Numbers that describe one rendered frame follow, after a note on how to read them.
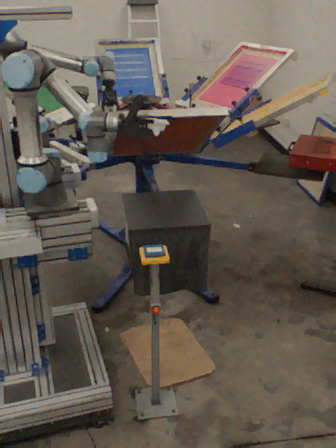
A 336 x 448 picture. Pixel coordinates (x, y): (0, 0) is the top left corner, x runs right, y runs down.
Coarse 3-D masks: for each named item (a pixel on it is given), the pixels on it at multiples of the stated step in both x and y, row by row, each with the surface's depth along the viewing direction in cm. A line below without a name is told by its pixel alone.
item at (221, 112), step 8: (120, 112) 255; (128, 112) 255; (144, 112) 256; (152, 112) 257; (160, 112) 257; (168, 112) 258; (176, 112) 258; (184, 112) 259; (192, 112) 259; (200, 112) 260; (208, 112) 260; (216, 112) 261; (224, 112) 261; (216, 120) 271; (216, 128) 285; (208, 136) 302; (112, 144) 303; (200, 144) 319; (112, 152) 322; (160, 152) 332; (168, 152) 334; (176, 152) 336; (184, 152) 337
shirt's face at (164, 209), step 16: (144, 192) 321; (160, 192) 321; (176, 192) 321; (192, 192) 321; (128, 208) 300; (144, 208) 300; (160, 208) 300; (176, 208) 300; (192, 208) 300; (128, 224) 282; (144, 224) 282; (160, 224) 282; (176, 224) 282; (192, 224) 282; (208, 224) 282
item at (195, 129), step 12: (168, 120) 264; (180, 120) 265; (192, 120) 267; (204, 120) 269; (168, 132) 286; (180, 132) 288; (192, 132) 290; (204, 132) 292; (168, 144) 313; (180, 144) 315; (192, 144) 318
